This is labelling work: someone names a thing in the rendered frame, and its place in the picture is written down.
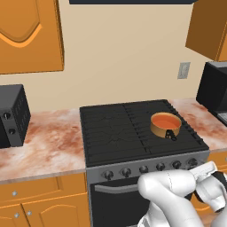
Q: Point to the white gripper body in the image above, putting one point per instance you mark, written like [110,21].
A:
[204,170]

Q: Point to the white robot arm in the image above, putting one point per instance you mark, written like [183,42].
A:
[165,192]

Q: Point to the black stove knob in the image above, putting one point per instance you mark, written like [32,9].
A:
[160,166]
[108,175]
[126,172]
[143,169]
[176,164]
[192,162]

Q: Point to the orange-red marinara sauce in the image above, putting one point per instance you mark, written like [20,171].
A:
[165,120]

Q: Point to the black stove with oven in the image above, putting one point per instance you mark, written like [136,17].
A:
[118,133]

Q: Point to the short orange drawer front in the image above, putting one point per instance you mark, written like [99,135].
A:
[220,159]

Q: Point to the orange cupboard door beside oven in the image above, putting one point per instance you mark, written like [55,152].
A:
[201,208]

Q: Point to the black coffee machine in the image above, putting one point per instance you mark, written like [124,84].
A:
[212,88]

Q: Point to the black oven door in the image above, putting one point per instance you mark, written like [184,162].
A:
[115,207]

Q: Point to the wide orange cupboard door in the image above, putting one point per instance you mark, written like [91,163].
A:
[56,211]

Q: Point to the wide orange drawer front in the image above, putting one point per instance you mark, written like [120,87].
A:
[44,187]

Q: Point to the silver cupboard door knob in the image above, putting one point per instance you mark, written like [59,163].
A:
[29,212]
[17,215]

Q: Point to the silver drawer knob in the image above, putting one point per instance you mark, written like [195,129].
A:
[14,193]

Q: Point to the black toaster oven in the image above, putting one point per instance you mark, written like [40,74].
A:
[13,115]

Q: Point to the narrow orange cupboard door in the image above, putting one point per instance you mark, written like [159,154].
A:
[9,217]

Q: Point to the grey wall socket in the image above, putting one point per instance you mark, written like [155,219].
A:
[183,70]

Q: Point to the plain orange wall cupboard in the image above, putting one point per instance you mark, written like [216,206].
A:
[207,26]

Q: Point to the orange wall cupboard arched panel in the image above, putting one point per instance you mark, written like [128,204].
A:
[29,35]

